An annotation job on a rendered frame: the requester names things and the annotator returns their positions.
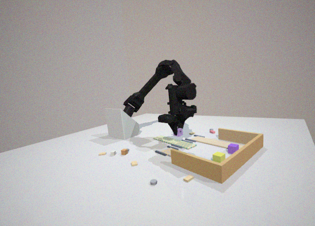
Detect small orange cube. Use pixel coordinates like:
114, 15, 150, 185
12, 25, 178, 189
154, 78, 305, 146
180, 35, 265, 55
121, 149, 128, 155

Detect beige strip with teal dots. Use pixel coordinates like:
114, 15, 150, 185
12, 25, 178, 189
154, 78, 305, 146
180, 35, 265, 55
153, 135, 182, 145

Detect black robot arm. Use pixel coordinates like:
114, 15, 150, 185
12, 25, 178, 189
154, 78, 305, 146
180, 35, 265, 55
123, 60, 197, 118

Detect tan open-top wooden box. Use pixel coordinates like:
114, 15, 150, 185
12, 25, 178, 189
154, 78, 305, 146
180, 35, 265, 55
170, 125, 264, 184

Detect purple cube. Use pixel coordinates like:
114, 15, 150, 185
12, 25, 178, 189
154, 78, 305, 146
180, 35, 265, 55
174, 128, 183, 137

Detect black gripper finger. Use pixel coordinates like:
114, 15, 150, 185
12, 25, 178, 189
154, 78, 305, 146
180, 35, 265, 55
168, 120, 179, 135
177, 117, 188, 129

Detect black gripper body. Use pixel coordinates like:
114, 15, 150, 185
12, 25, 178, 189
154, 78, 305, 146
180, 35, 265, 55
158, 99, 185, 123

